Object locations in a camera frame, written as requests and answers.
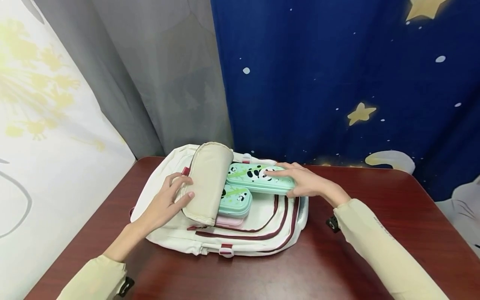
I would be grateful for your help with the white backpack with maroon trim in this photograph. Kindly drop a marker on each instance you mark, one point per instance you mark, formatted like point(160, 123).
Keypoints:
point(262, 216)

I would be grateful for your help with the person's left hand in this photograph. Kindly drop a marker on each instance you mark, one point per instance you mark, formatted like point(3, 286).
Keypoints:
point(161, 206)

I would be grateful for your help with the person's left thumb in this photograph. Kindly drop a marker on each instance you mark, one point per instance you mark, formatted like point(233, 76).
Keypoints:
point(185, 200)

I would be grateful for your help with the black wrist band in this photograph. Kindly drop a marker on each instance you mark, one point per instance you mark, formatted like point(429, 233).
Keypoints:
point(332, 223)
point(126, 286)

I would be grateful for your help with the pink pencil case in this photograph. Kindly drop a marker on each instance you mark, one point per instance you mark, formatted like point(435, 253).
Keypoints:
point(227, 221)

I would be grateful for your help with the person's right hand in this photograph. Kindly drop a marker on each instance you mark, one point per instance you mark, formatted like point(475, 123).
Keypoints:
point(311, 183)

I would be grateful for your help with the person's right forearm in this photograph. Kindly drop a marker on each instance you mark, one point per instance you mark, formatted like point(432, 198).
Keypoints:
point(378, 246)

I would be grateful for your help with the person's right index finger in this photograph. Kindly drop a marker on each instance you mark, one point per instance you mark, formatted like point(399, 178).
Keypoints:
point(279, 171)

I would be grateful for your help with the person's left fingers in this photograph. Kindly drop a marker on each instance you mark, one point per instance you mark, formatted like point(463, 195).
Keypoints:
point(182, 180)

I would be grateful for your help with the person's right middle finger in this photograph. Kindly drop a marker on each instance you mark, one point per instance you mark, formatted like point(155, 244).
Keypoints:
point(288, 165)

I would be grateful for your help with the long green panda pencil case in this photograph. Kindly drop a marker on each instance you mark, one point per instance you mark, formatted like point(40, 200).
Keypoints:
point(258, 181)

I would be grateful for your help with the short green panda pencil case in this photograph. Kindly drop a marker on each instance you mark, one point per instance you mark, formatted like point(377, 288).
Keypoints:
point(235, 202)

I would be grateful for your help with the person's left forearm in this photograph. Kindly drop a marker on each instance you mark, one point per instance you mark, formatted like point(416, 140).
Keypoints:
point(97, 277)

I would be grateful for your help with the person's right thumb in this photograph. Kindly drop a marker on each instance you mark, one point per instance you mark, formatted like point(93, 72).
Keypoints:
point(293, 192)

